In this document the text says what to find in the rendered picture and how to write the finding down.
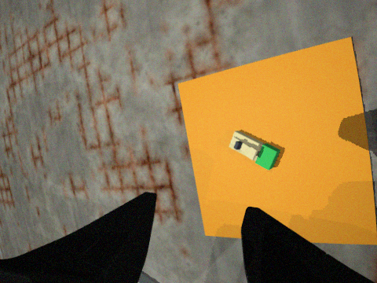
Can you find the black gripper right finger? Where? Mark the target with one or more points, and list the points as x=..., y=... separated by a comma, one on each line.
x=273, y=253

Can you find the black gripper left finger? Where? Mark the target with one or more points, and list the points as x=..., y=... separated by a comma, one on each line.
x=111, y=249

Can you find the orange flat square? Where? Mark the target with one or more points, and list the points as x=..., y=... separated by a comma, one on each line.
x=308, y=104

